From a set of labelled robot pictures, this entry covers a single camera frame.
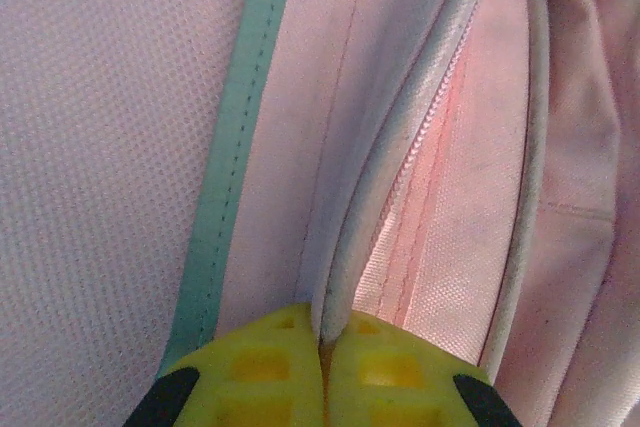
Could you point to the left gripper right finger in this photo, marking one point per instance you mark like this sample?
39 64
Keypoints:
400 377

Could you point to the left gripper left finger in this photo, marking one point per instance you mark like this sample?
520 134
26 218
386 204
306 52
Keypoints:
250 377

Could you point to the pink backpack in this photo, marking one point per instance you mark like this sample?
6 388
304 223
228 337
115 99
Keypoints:
125 122

